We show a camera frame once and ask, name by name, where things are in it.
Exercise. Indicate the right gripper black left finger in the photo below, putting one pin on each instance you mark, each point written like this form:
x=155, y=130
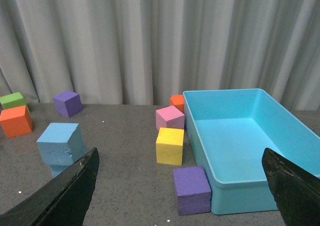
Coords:
x=63, y=201

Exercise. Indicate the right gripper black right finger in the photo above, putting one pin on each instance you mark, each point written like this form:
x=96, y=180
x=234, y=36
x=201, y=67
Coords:
x=295, y=191

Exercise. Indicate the light blue cube with notch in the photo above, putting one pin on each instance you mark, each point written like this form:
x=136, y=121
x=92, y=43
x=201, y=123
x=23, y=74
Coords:
x=61, y=144

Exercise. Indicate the light blue foam cube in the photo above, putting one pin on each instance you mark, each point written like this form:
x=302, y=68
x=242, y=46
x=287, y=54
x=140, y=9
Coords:
x=57, y=169

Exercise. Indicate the light blue plastic bin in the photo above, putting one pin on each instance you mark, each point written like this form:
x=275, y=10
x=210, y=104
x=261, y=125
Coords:
x=229, y=130

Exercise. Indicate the orange foam cube left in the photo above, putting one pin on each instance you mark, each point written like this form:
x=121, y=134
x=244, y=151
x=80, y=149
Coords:
x=16, y=121

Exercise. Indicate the orange foam cube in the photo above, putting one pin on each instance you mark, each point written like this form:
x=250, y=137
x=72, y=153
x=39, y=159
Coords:
x=16, y=121
x=178, y=102

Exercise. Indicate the purple foam cube rear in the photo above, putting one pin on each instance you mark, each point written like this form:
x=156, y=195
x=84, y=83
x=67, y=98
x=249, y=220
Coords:
x=67, y=103

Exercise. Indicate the purple foam cube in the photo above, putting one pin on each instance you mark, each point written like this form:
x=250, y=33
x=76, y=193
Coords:
x=67, y=103
x=192, y=190

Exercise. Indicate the purple foam cube front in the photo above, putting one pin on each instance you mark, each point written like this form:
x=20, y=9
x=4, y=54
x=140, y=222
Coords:
x=192, y=190

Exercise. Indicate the green foam cube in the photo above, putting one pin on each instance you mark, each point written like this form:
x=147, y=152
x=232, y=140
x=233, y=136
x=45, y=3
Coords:
x=13, y=100

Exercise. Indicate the yellow foam cube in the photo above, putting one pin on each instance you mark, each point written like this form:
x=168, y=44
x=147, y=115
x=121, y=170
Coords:
x=169, y=146

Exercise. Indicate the pink foam cube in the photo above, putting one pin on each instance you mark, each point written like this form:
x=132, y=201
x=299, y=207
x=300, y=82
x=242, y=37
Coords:
x=169, y=117

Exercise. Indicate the orange foam cube right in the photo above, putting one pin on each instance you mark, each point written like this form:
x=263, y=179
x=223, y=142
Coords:
x=178, y=102

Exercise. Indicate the grey curtain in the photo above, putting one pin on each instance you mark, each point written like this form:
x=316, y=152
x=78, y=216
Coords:
x=142, y=52

